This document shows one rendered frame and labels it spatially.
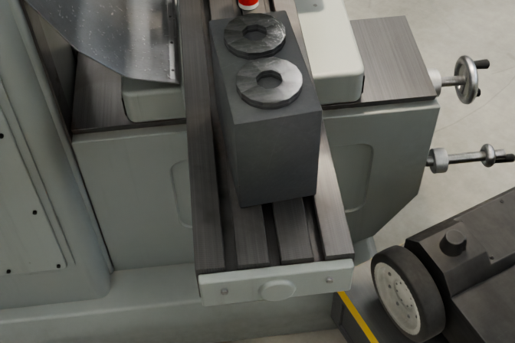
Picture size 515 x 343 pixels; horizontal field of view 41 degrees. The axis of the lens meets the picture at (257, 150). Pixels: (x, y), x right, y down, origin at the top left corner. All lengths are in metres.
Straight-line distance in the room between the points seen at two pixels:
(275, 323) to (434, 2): 1.63
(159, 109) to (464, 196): 1.20
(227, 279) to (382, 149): 0.70
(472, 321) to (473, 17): 1.77
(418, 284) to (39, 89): 0.81
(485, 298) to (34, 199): 0.94
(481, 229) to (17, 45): 0.97
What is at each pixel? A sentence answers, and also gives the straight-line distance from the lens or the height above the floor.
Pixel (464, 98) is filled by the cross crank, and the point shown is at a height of 0.61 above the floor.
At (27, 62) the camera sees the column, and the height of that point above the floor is 0.96.
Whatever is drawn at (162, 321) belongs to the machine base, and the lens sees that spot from 1.84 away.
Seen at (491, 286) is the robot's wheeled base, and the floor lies 0.57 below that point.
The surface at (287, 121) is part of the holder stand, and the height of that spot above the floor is 1.11.
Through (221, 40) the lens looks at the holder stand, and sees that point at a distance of 1.01.
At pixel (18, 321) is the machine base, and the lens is 1.88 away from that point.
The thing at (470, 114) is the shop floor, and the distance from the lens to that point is 2.55.
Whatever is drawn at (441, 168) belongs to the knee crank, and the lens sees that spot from 1.66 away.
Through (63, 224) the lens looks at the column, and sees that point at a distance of 1.61.
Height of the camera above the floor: 1.78
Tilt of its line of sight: 49 degrees down
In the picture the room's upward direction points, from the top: 2 degrees counter-clockwise
